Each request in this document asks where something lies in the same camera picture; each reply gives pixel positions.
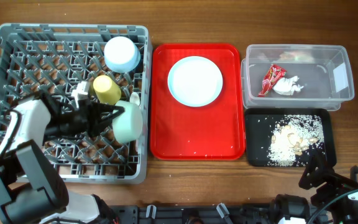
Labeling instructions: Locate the yellow plastic cup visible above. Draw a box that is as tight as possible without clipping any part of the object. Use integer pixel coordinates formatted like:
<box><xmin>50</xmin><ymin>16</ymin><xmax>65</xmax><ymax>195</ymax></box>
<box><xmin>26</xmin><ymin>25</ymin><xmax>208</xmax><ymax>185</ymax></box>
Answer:
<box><xmin>93</xmin><ymin>75</ymin><xmax>121</xmax><ymax>105</ymax></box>

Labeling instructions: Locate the red plastic tray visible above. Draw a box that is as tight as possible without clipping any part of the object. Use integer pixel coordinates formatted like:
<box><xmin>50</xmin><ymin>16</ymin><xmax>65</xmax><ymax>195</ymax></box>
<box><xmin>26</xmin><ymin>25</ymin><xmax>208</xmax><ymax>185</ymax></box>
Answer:
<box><xmin>149</xmin><ymin>43</ymin><xmax>246</xmax><ymax>161</ymax></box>

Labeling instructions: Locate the light blue plate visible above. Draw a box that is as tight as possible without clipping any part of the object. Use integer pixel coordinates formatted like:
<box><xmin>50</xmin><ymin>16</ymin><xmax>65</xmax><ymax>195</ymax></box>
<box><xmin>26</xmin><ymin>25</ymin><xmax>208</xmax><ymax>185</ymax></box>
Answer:
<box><xmin>167</xmin><ymin>56</ymin><xmax>223</xmax><ymax>107</ymax></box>

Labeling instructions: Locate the clear plastic bin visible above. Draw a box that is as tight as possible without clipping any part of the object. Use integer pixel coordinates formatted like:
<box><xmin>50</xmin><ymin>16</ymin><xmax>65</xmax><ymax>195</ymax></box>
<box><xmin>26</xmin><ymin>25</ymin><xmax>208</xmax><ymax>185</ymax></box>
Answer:
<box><xmin>241</xmin><ymin>44</ymin><xmax>355</xmax><ymax>111</ymax></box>

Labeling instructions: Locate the black tray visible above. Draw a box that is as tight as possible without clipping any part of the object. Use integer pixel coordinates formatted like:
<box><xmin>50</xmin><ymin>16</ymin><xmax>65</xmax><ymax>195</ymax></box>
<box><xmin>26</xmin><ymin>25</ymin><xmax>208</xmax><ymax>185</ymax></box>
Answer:
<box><xmin>245</xmin><ymin>108</ymin><xmax>337</xmax><ymax>167</ymax></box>

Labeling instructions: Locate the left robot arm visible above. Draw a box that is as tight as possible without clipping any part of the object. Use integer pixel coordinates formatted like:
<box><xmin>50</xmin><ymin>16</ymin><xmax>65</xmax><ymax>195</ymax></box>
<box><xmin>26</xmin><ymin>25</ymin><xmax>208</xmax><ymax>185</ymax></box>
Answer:
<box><xmin>0</xmin><ymin>91</ymin><xmax>125</xmax><ymax>223</ymax></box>

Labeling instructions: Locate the green bowl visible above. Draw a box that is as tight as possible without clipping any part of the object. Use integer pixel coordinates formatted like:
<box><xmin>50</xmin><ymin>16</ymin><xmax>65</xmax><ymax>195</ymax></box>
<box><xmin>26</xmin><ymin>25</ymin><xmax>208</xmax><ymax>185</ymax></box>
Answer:
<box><xmin>112</xmin><ymin>101</ymin><xmax>143</xmax><ymax>144</ymax></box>

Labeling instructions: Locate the red strawberry snack wrapper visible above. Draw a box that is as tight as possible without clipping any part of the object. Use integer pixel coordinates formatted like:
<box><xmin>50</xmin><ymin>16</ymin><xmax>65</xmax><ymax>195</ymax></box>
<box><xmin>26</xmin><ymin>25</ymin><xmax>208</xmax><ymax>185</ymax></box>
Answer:
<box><xmin>258</xmin><ymin>64</ymin><xmax>287</xmax><ymax>97</ymax></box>

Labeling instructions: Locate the spilled rice pile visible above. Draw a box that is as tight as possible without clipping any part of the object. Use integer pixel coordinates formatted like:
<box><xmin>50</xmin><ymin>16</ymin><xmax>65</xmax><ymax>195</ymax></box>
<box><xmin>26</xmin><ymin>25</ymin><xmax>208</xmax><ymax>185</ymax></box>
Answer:
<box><xmin>267</xmin><ymin>114</ymin><xmax>324</xmax><ymax>167</ymax></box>

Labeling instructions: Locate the light blue bowl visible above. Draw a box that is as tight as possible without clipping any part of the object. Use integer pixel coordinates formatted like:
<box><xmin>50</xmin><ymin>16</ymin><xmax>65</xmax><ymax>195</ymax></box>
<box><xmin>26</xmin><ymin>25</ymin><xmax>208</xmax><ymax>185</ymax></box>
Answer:
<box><xmin>104</xmin><ymin>36</ymin><xmax>140</xmax><ymax>73</ymax></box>

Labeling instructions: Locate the white tissue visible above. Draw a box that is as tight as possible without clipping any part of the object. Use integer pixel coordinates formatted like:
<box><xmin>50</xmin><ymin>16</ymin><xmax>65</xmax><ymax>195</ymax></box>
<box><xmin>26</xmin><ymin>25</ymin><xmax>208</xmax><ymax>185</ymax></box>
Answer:
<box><xmin>273</xmin><ymin>76</ymin><xmax>304</xmax><ymax>96</ymax></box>

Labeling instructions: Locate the grey dishwasher rack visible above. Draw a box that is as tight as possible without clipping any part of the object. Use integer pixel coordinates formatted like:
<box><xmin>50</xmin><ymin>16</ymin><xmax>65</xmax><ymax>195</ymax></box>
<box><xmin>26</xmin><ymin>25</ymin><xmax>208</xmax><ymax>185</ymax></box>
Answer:
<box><xmin>0</xmin><ymin>24</ymin><xmax>153</xmax><ymax>184</ymax></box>

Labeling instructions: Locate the white plastic spoon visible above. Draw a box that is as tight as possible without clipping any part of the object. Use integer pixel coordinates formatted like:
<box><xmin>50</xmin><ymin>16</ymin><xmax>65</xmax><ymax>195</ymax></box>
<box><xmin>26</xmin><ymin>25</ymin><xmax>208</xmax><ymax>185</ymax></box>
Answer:
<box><xmin>129</xmin><ymin>92</ymin><xmax>140</xmax><ymax>106</ymax></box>

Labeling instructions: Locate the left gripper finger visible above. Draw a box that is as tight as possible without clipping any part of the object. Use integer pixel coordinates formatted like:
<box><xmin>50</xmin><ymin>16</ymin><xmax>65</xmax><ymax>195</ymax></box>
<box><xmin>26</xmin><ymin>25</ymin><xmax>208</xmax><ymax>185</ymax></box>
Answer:
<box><xmin>92</xmin><ymin>102</ymin><xmax>125</xmax><ymax>117</ymax></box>
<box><xmin>88</xmin><ymin>113</ymin><xmax>120</xmax><ymax>137</ymax></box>

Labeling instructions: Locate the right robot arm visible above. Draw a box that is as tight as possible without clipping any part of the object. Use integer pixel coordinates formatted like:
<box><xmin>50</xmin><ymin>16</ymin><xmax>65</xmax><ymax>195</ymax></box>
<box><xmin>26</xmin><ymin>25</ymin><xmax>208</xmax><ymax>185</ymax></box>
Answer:
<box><xmin>267</xmin><ymin>151</ymin><xmax>358</xmax><ymax>223</ymax></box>

